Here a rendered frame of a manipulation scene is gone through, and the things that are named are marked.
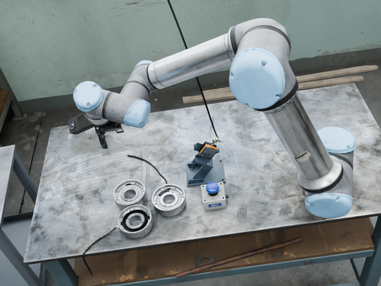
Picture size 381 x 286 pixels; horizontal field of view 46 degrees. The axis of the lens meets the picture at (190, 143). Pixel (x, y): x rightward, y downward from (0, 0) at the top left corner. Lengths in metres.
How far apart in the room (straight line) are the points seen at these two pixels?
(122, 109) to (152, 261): 0.66
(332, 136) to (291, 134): 0.26
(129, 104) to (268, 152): 0.59
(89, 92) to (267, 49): 0.47
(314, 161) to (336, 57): 2.17
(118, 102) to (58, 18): 1.76
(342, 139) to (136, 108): 0.56
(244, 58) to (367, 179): 0.72
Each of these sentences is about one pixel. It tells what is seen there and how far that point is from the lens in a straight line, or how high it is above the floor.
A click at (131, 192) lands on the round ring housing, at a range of 1.48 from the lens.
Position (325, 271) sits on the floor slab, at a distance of 2.22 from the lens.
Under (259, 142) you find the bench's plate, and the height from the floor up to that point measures 0.80.
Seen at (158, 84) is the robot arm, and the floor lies 1.20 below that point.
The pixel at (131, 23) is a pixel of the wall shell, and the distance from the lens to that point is 2.85.
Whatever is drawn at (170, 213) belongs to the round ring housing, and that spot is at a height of 0.82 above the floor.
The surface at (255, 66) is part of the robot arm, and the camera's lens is 0.92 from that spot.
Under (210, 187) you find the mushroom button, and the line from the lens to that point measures 1.37.
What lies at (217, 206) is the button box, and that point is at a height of 0.82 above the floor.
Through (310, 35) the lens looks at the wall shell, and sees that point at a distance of 3.08.
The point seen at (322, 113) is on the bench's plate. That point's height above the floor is 0.80.
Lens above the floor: 1.93
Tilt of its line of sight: 45 degrees down
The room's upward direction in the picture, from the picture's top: 10 degrees counter-clockwise
